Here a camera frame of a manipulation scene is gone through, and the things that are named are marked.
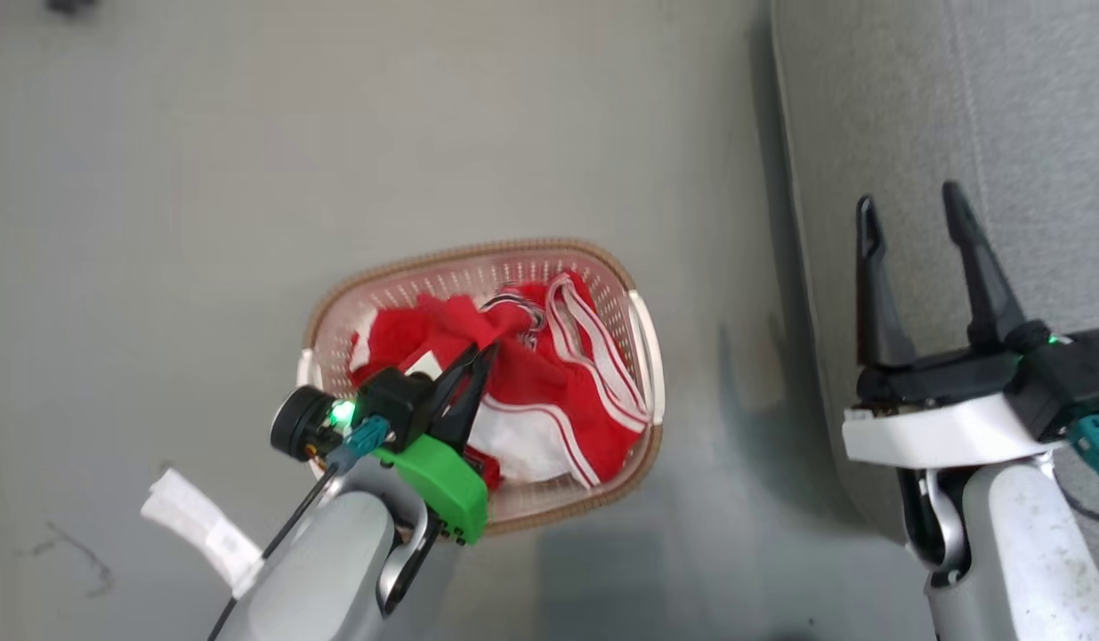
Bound light grey fabric sofa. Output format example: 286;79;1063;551
769;0;1099;571

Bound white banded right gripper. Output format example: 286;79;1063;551
840;180;1081;471

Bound teal left cable connector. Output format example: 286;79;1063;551
325;416;392;473

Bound white paper tag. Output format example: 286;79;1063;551
139;468;266;598

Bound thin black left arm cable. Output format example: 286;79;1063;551
207;470;338;641

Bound cream perforated plastic laundry basket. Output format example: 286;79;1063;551
296;237;667;538

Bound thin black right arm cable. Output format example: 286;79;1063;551
1050;461;1099;526

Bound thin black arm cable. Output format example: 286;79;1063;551
1050;461;1099;526
207;470;338;641

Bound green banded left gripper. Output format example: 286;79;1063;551
374;345;499;547

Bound red garment with white stripes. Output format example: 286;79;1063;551
348;271;653;493

